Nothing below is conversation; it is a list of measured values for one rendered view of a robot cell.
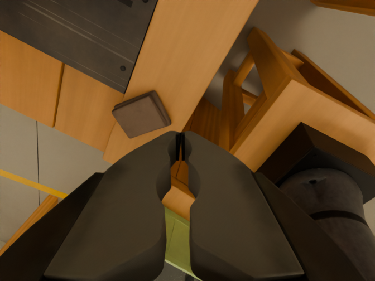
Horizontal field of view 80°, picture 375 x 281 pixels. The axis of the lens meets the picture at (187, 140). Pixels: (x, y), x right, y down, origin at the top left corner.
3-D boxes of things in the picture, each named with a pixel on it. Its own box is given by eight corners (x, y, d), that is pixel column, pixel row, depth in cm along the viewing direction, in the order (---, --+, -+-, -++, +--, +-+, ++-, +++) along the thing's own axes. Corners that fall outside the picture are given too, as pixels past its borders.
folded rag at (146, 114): (155, 88, 44) (151, 93, 41) (173, 122, 47) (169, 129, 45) (114, 104, 47) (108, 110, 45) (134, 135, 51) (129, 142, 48)
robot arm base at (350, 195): (377, 185, 43) (410, 231, 35) (323, 227, 52) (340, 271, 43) (304, 156, 42) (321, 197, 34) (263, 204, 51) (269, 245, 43)
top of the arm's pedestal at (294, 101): (408, 137, 51) (420, 148, 47) (307, 214, 68) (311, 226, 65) (287, 72, 47) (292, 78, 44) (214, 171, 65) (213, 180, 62)
